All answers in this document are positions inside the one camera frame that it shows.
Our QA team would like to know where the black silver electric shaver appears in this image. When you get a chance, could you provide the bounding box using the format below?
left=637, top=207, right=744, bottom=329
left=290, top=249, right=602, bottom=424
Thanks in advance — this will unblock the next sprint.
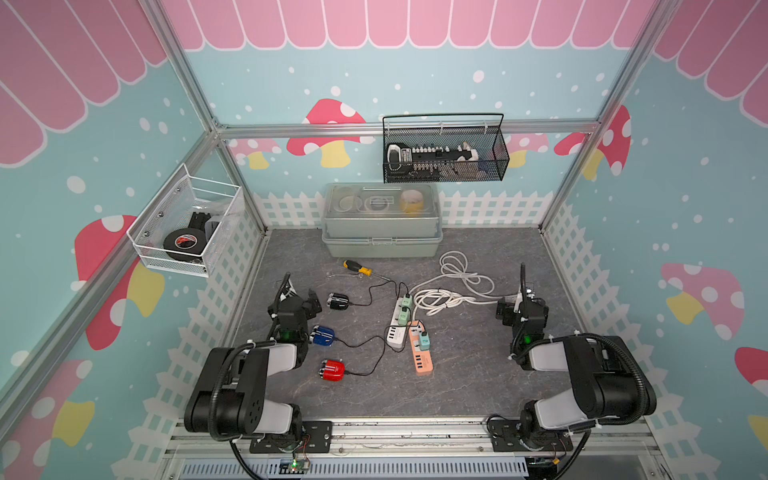
left=327, top=292, right=351, bottom=311

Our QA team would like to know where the red blue electric shaver case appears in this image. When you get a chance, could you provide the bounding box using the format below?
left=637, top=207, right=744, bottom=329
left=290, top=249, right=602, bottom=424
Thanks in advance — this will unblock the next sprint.
left=319, top=359, right=346, bottom=382

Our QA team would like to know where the black shaver charging cable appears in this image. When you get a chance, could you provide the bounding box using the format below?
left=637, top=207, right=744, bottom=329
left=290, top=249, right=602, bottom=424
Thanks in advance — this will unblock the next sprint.
left=346, top=278, right=409, bottom=307

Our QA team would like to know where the white power strip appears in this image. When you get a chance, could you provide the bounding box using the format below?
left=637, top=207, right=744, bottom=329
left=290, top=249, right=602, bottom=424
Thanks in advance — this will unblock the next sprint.
left=386, top=297, right=413, bottom=349

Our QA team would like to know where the teal cube adapter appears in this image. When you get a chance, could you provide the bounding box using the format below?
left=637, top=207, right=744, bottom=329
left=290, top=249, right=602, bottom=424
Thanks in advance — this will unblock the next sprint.
left=418, top=332, right=431, bottom=352

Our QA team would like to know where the green charger adapter with prongs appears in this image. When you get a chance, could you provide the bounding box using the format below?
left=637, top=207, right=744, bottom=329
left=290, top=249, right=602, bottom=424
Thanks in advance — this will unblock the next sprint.
left=397, top=307, right=411, bottom=326

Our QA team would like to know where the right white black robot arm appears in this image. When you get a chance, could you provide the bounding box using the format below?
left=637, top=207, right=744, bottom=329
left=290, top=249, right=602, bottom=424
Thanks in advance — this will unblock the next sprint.
left=488, top=265, right=658, bottom=451

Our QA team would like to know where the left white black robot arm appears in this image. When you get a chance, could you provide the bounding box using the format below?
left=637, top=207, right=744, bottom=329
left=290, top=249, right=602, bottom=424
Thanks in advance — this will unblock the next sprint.
left=183, top=274, right=322, bottom=451

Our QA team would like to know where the yellow black screwdriver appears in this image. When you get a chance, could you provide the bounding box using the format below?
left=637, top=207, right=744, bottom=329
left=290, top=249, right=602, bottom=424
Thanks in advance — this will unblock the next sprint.
left=343, top=260, right=390, bottom=281

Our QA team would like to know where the orange power strip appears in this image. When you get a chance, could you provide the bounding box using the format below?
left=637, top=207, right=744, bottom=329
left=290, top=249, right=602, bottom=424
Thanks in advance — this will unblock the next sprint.
left=408, top=321, right=434, bottom=376

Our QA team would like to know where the translucent green storage box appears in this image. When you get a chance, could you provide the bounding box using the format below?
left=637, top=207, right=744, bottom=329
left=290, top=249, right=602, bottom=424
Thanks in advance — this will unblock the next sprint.
left=321, top=183, right=443, bottom=259

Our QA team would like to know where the black electrical tape roll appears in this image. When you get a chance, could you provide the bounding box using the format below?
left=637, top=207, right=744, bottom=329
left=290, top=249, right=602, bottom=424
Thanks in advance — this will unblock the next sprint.
left=163, top=228, right=207, bottom=262

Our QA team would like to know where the yellow tape roll in box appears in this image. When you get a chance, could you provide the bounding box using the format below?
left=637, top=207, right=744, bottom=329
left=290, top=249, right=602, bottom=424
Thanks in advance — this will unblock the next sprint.
left=400, top=189, right=425, bottom=215

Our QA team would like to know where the black power strip in basket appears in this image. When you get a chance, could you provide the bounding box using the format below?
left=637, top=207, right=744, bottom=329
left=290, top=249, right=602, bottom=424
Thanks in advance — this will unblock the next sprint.
left=384, top=143, right=480, bottom=177

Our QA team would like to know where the white coiled power cord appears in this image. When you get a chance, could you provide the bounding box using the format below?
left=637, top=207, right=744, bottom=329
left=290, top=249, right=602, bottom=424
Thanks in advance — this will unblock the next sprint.
left=410, top=250, right=517, bottom=317

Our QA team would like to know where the white wire wall basket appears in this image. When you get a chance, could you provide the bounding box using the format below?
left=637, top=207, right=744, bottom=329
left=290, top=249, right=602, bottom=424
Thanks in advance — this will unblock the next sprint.
left=127, top=165, right=244, bottom=278

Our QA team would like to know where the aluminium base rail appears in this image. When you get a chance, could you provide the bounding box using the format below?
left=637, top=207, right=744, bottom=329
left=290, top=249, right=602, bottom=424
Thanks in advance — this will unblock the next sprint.
left=158, top=416, right=667, bottom=480

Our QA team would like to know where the black wire mesh wall basket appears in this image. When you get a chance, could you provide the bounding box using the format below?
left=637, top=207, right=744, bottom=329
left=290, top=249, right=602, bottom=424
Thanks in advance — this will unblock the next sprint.
left=381, top=113, right=510, bottom=183

